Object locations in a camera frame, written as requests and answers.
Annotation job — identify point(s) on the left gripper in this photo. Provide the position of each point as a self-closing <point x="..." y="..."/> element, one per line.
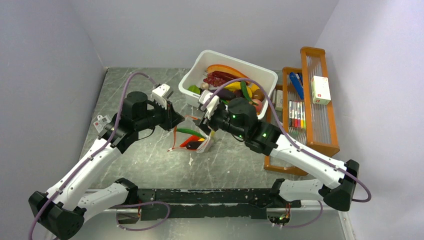
<point x="171" y="118"/>

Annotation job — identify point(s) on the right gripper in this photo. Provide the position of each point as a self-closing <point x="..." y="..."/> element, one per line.
<point x="203" y="122"/>

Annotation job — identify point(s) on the green toy chili pepper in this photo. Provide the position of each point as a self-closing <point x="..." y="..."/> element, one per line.
<point x="190" y="132"/>

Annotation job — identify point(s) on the clear zip top bag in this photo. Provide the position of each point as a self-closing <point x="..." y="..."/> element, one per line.
<point x="179" y="138"/>

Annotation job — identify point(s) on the orange toy carrot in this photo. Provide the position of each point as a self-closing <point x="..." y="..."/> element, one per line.
<point x="192" y="138"/>

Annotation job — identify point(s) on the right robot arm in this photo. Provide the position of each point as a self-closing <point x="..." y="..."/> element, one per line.
<point x="335" y="181"/>

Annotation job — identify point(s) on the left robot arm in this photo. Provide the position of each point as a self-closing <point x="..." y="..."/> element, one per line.
<point x="64" y="207"/>

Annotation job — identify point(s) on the white plastic food bin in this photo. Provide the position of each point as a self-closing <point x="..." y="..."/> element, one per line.
<point x="261" y="80"/>

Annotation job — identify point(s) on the dark purple toy eggplant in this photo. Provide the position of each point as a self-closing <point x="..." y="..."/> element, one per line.
<point x="226" y="95"/>

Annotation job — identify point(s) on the yellow toy banana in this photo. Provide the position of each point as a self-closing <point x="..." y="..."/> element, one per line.
<point x="242" y="86"/>

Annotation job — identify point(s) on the green toy lime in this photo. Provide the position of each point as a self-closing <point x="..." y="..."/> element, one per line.
<point x="194" y="89"/>

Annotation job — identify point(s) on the red toy grapes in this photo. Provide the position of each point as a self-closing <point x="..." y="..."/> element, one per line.
<point x="215" y="80"/>

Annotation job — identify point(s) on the orange toy melon slice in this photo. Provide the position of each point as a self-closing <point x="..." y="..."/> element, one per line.
<point x="225" y="72"/>

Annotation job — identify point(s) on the white tag card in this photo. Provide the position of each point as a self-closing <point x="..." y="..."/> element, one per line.
<point x="101" y="122"/>

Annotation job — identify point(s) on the set of coloured markers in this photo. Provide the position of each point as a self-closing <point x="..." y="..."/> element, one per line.
<point x="296" y="114"/>

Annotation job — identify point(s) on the orange wooden rack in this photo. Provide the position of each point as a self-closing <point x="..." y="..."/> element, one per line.
<point x="319" y="131"/>

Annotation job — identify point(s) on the white small carton box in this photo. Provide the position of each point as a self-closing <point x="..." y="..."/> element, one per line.
<point x="320" y="90"/>

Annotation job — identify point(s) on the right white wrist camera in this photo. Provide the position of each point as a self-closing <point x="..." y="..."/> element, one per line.
<point x="208" y="103"/>

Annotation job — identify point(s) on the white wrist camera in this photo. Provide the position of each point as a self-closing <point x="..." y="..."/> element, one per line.
<point x="208" y="103"/>
<point x="161" y="94"/>

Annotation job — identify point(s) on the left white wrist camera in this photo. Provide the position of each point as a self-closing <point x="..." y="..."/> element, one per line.
<point x="161" y="94"/>

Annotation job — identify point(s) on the blue handled tool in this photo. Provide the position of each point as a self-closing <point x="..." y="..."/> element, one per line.
<point x="297" y="82"/>

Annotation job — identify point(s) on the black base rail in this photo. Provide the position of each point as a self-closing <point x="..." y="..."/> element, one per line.
<point x="177" y="203"/>

